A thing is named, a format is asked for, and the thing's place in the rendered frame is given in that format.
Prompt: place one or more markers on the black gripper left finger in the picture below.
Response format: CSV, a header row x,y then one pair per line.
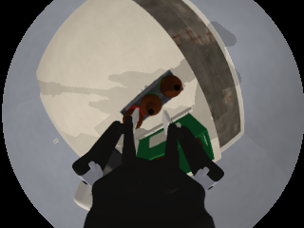
x,y
88,167

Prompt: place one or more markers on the green bottle crate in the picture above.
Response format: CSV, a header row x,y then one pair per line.
x,y
153,145

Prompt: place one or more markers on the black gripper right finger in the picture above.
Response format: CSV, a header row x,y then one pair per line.
x,y
206,172

